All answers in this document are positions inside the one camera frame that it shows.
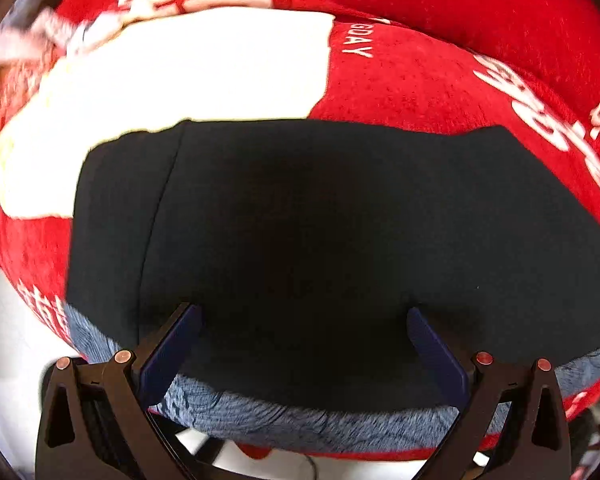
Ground black pants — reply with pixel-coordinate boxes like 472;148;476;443
66;119;600;411

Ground red patterned cushion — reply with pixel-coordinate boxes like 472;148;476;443
0;65;46;131

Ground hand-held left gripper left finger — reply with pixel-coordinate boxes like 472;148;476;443
36;302;203;480

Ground pink white garment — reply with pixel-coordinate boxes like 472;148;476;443
0;7;123;68

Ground red printed sofa seat cover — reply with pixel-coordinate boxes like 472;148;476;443
0;15;600;463

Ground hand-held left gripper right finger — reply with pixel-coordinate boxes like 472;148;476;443
406;306;572;480

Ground blue patterned folded cloth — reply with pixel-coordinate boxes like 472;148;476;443
60;302;600;453

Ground white cloth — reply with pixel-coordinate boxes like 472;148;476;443
0;10;337;221

